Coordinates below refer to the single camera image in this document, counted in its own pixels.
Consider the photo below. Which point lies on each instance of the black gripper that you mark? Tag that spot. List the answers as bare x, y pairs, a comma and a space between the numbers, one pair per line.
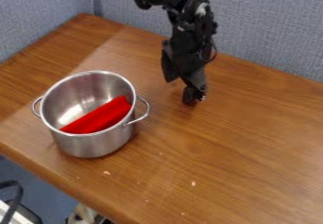
186, 53

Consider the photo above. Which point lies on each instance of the red block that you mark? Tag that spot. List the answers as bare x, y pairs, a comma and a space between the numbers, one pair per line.
102, 118

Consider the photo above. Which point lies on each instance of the stainless steel pot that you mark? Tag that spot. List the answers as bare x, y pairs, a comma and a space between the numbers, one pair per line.
74, 97

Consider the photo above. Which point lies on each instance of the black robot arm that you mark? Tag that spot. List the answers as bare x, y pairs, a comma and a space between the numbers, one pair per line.
189, 15

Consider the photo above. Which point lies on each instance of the white black object under table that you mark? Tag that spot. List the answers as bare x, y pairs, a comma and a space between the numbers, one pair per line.
85, 215

